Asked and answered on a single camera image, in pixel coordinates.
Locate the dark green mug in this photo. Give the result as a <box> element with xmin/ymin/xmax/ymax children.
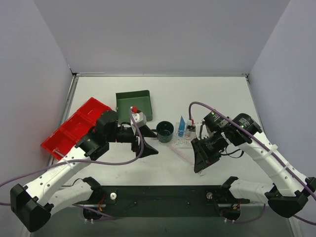
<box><xmin>156</xmin><ymin>121</ymin><xmax>174</xmax><ymax>143</ymax></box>

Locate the clear textured acrylic holder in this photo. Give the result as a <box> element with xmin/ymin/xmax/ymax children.
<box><xmin>172</xmin><ymin>122</ymin><xmax>195</xmax><ymax>147</ymax></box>

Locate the blue toothpaste tube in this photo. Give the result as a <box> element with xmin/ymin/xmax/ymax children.
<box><xmin>177</xmin><ymin>116</ymin><xmax>186</xmax><ymax>137</ymax></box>

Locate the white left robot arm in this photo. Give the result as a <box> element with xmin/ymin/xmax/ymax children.
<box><xmin>10</xmin><ymin>107</ymin><xmax>158</xmax><ymax>233</ymax></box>

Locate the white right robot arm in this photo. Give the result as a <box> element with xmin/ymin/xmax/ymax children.
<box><xmin>191</xmin><ymin>112</ymin><xmax>316</xmax><ymax>218</ymax></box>

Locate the clear textured oval tray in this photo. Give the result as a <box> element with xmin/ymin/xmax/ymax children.
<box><xmin>159</xmin><ymin>120</ymin><xmax>197</xmax><ymax>147</ymax></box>

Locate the green plastic tray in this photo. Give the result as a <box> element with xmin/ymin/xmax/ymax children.
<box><xmin>116</xmin><ymin>90</ymin><xmax>153</xmax><ymax>122</ymax></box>

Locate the red plastic organizer box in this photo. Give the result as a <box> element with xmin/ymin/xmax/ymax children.
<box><xmin>41</xmin><ymin>97</ymin><xmax>111</xmax><ymax>155</ymax></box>

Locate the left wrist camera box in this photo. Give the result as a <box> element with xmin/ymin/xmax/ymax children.
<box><xmin>130</xmin><ymin>106</ymin><xmax>147</xmax><ymax>128</ymax></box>

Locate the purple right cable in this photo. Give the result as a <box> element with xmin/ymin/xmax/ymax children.
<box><xmin>189</xmin><ymin>101</ymin><xmax>316</xmax><ymax>225</ymax></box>

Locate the purple cable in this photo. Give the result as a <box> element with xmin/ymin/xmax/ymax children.
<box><xmin>189</xmin><ymin>101</ymin><xmax>316</xmax><ymax>225</ymax></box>
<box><xmin>0</xmin><ymin>108</ymin><xmax>145</xmax><ymax>222</ymax></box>

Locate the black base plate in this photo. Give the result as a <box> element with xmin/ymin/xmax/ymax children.
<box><xmin>80</xmin><ymin>185</ymin><xmax>250</xmax><ymax>218</ymax></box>

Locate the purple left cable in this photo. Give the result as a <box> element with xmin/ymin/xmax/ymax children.
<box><xmin>0</xmin><ymin>108</ymin><xmax>145</xmax><ymax>222</ymax></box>

